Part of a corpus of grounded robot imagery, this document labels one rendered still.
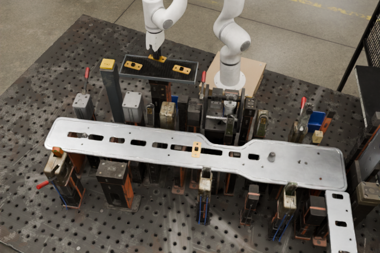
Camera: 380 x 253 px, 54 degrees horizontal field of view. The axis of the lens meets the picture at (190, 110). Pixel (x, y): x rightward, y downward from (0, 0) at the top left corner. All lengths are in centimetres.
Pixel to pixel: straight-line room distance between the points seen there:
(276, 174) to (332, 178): 25
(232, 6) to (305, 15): 245
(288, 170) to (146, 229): 72
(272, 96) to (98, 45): 124
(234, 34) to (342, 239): 106
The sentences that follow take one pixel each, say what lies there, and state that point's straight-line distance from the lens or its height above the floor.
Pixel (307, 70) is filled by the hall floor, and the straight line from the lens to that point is 361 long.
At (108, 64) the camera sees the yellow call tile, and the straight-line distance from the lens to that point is 187.
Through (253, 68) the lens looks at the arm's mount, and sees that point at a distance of 234.
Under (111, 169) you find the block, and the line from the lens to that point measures 165.
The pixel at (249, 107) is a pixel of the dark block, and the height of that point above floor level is 112.
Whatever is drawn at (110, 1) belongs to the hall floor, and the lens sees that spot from 433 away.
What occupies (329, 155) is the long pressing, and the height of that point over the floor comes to 100.
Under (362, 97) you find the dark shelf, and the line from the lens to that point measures 206.
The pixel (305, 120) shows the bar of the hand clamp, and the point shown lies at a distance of 174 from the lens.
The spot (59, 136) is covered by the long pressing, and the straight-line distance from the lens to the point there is 185.
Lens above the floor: 244
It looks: 51 degrees down
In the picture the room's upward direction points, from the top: 1 degrees clockwise
